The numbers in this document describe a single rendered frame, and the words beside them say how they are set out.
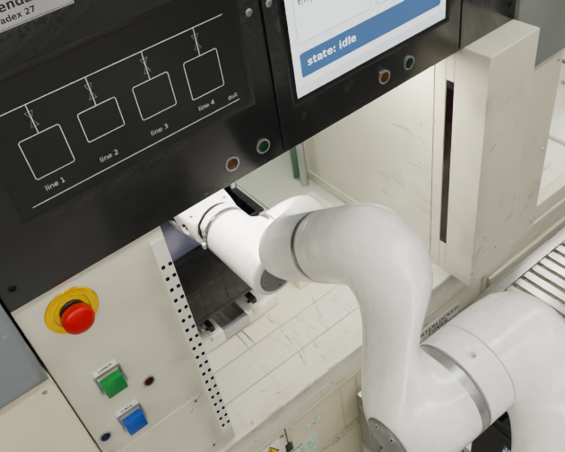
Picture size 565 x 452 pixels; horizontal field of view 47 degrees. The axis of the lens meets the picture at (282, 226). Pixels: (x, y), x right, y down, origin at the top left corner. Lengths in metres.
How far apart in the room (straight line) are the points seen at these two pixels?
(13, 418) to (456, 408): 0.54
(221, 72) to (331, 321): 0.71
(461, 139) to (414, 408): 0.67
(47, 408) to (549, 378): 0.60
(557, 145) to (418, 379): 1.25
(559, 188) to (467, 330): 1.03
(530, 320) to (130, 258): 0.47
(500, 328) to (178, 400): 0.56
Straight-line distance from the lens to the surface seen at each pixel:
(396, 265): 0.64
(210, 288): 1.23
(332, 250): 0.67
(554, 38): 1.29
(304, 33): 0.83
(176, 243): 1.33
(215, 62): 0.76
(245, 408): 1.26
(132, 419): 1.00
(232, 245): 0.99
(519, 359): 0.67
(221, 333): 1.33
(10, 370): 0.84
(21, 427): 0.92
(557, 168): 1.72
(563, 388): 0.69
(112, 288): 0.84
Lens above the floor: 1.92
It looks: 43 degrees down
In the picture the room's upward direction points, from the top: 11 degrees counter-clockwise
